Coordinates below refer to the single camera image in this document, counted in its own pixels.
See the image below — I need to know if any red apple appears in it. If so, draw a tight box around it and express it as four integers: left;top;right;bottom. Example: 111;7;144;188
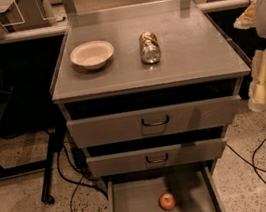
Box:
158;192;176;211

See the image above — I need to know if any grey metal drawer cabinet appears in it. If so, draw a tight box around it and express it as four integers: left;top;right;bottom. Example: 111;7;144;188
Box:
51;0;250;177

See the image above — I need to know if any grey bottom drawer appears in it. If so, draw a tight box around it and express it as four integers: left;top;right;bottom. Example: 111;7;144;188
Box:
108;168;226;212

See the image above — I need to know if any grey drawer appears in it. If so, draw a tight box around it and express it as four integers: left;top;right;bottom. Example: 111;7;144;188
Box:
67;95;240;148
108;168;226;212
87;138;226;177

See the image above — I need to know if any grey middle drawer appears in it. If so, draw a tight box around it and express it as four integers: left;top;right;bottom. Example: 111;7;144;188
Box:
87;138;226;177

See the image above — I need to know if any grey top drawer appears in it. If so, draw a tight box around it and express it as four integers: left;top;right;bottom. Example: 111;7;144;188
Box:
67;95;240;148

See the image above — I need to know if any crushed aluminium soda can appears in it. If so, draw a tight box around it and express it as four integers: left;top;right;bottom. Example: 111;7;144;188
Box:
139;31;162;65

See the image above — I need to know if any white paper bowl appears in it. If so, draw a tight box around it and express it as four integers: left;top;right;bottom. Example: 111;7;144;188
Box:
70;40;115;70

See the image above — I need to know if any black floor cable left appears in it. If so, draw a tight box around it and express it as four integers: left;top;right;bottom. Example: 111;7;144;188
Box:
52;137;111;212

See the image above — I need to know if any white horizontal rail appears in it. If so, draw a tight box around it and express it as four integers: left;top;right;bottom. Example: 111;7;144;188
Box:
0;0;256;44

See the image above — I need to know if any black table leg frame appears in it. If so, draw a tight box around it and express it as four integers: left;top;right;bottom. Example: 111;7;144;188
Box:
0;128;66;205

